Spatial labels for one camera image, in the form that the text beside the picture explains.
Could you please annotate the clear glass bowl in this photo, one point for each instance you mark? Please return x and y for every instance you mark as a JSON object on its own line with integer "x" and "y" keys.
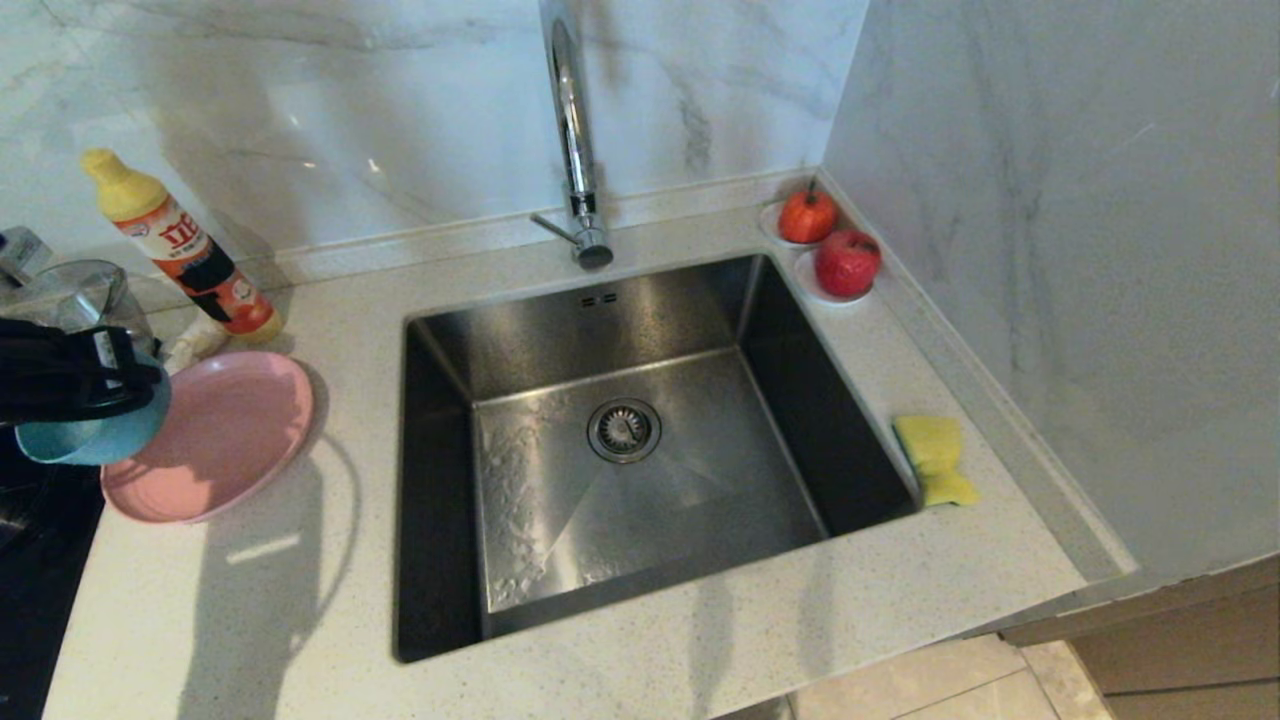
{"x": 70, "y": 290}

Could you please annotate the clear glass cup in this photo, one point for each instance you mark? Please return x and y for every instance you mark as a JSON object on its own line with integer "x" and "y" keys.
{"x": 130, "y": 315}

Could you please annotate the black induction cooktop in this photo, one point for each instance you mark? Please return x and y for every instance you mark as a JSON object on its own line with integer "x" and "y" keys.
{"x": 40, "y": 600}

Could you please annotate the stainless steel sink basin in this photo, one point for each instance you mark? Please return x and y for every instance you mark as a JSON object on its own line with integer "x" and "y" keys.
{"x": 700, "y": 480}

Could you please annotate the pink plate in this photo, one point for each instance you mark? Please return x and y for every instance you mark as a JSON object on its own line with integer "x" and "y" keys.
{"x": 230, "y": 440}

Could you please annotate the small white dish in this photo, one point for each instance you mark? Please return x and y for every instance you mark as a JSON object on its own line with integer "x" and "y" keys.
{"x": 806, "y": 287}
{"x": 768, "y": 226}

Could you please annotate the yellow sponge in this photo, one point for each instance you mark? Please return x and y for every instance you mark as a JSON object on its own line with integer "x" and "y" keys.
{"x": 933, "y": 448}

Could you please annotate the chrome gooseneck faucet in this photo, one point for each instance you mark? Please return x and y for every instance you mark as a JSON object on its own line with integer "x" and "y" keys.
{"x": 575, "y": 150}

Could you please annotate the red toy tomato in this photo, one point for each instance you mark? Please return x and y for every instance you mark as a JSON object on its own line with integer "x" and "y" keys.
{"x": 807, "y": 218}

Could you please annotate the light wooden cabinet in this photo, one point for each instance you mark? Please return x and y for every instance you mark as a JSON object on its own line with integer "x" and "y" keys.
{"x": 1180, "y": 650}

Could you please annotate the orange dish soap bottle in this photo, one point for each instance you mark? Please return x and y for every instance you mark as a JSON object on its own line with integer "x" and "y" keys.
{"x": 200, "y": 268}

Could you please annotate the round metal drain strainer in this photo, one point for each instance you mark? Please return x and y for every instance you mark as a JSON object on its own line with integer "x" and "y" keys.
{"x": 624, "y": 430}

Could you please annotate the red toy apple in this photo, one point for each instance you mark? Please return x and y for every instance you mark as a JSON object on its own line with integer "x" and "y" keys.
{"x": 848, "y": 263}

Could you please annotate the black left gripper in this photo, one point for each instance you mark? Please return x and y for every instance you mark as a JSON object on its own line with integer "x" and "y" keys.
{"x": 45, "y": 370}

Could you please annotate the teal bowl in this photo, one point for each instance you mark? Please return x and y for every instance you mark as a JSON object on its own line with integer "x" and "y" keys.
{"x": 100, "y": 438}

